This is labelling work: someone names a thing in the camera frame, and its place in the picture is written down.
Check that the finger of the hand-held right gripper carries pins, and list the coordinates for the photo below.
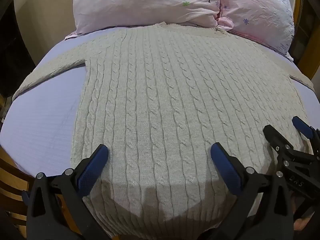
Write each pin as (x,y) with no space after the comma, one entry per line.
(302,127)
(273,135)

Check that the pink floral pillow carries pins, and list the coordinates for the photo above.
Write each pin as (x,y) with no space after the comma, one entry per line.
(140,2)
(260,10)

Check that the wooden bed frame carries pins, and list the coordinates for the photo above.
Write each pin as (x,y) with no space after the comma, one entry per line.
(308,42)

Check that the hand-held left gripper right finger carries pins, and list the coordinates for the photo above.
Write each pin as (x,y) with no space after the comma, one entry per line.
(226,171)

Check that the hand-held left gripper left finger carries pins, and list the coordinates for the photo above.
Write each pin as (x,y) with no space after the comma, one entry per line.
(93,170)

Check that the dark cabinet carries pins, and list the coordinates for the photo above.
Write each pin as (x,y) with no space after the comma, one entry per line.
(12,50)

